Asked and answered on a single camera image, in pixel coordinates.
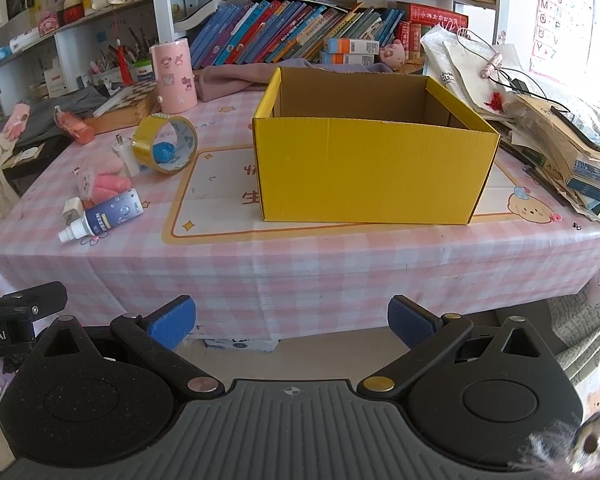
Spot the yellow tape roll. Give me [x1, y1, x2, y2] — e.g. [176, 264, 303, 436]
[132, 114, 199, 176]

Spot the white charger plug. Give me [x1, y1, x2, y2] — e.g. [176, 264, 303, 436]
[111, 133, 141, 178]

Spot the stack of books and papers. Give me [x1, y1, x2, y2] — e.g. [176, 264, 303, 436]
[495, 92, 600, 228]

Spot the black phone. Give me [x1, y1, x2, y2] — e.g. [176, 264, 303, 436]
[550, 105, 600, 157]

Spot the white plastic strip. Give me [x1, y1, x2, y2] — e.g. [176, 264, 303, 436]
[92, 87, 131, 118]

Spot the white flat box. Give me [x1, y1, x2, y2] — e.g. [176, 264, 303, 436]
[10, 27, 41, 53]

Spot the white plastic bag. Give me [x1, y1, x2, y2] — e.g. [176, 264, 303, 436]
[420, 25, 531, 121]

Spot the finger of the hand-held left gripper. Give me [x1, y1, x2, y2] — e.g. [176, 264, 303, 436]
[0, 281, 69, 320]

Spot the pink cylindrical sticker container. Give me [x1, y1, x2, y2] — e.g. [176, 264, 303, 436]
[149, 37, 199, 115]

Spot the red tassel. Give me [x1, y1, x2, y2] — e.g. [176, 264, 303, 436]
[112, 5, 133, 86]

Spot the pink plush toy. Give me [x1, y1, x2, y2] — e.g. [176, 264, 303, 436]
[76, 152, 133, 206]

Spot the red white jar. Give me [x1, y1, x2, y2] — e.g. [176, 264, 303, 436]
[62, 0, 86, 25]

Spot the black charger cable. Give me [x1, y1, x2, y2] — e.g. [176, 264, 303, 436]
[455, 27, 551, 106]

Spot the blue white spray bottle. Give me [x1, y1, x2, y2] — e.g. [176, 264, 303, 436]
[57, 188, 145, 245]

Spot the orange pump bottle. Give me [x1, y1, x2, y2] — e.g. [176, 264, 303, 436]
[53, 106, 96, 146]

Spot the pink printed box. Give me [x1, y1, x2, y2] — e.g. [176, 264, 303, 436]
[37, 10, 63, 36]

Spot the wooden chess board box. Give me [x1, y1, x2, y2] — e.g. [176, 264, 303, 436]
[82, 81, 159, 136]

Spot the white shelf unit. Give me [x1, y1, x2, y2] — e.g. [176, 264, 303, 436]
[0, 0, 511, 101]

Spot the yellow cardboard box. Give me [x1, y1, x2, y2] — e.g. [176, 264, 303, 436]
[251, 66, 502, 226]

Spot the fluffy grey pompom charm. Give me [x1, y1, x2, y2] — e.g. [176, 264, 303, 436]
[527, 407, 600, 478]

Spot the pink pig plush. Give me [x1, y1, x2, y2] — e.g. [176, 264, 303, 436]
[378, 39, 407, 72]

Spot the alphabet wall poster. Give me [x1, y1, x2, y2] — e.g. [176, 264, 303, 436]
[528, 0, 598, 83]

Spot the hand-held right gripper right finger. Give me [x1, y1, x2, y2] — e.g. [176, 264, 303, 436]
[356, 295, 557, 402]

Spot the pink purple cloth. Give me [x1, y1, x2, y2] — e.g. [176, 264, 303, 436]
[196, 58, 396, 103]

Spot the pink glove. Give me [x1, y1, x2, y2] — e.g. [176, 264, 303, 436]
[2, 102, 32, 142]

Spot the row of colourful books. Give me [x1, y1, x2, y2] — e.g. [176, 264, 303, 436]
[187, 0, 468, 66]

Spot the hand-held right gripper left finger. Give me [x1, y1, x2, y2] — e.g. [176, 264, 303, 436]
[30, 295, 227, 402]

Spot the blue crumpled wrapper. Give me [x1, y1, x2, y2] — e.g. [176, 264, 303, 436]
[151, 141, 178, 165]

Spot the bunch of pens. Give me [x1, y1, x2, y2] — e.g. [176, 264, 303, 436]
[92, 27, 153, 73]

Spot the grey cloth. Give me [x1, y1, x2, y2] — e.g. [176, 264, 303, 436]
[0, 85, 111, 148]

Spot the person's patterned clothing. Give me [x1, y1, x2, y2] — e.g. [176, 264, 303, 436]
[547, 285, 600, 386]

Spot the black side table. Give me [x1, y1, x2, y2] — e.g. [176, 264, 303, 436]
[2, 135, 76, 181]

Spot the green lid jar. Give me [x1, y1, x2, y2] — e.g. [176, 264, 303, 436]
[132, 57, 156, 83]

